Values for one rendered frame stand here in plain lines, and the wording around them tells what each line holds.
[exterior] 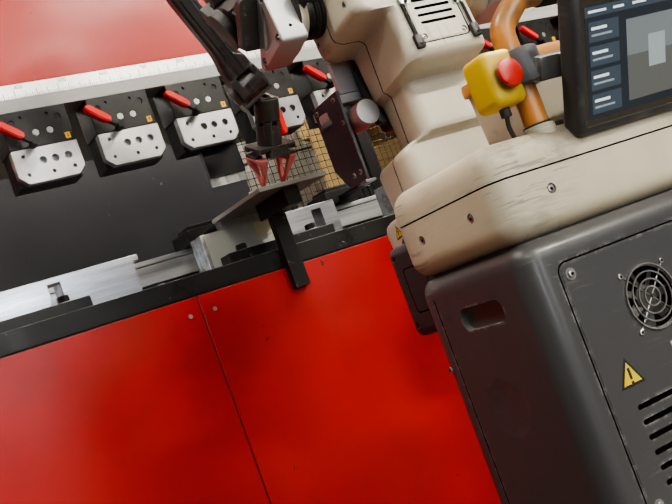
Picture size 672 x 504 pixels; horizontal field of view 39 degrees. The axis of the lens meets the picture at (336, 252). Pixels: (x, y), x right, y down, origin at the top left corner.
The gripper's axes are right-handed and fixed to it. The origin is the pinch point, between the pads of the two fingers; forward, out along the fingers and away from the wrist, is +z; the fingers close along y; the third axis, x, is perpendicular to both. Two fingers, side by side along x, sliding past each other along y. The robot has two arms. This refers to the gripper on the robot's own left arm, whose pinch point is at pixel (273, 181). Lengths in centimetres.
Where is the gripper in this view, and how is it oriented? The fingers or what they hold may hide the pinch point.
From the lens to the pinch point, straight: 220.0
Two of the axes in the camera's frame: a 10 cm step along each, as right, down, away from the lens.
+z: 0.6, 9.3, 3.6
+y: -8.0, 2.6, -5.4
